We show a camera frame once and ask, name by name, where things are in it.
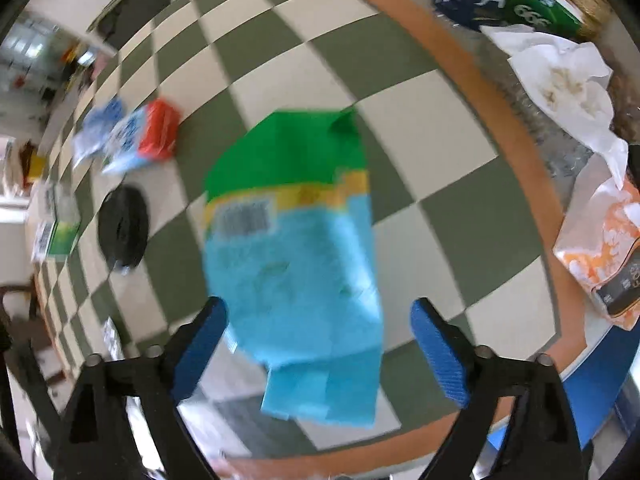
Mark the blue stool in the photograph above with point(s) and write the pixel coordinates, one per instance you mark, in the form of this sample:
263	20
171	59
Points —
595	385

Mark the orange white snack packet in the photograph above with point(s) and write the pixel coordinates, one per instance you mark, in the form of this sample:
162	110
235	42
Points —
598	242

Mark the crumpled white tissue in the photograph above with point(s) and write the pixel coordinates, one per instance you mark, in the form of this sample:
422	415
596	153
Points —
569	83

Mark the dark wooden chair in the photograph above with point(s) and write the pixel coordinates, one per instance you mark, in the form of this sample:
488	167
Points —
23	325

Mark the silver pill blister pack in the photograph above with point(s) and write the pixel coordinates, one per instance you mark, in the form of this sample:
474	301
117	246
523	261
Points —
112	341

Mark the green white cup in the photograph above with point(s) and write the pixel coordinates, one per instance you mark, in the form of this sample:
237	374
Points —
557	17

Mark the black plastic cup lid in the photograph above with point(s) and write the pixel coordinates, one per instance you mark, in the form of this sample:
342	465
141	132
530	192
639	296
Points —
123	228

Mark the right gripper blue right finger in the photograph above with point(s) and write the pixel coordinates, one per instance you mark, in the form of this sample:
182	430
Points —
541	440

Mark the white green medicine box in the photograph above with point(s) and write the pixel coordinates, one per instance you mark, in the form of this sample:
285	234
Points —
54	221

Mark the blue plastic wrapper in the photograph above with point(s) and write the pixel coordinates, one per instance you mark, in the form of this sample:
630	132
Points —
95	130

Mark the blue green snack bag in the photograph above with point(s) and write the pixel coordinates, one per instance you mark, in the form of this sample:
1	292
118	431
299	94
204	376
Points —
288	246

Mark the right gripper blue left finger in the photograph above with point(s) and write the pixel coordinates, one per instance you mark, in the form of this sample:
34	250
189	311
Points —
96	439

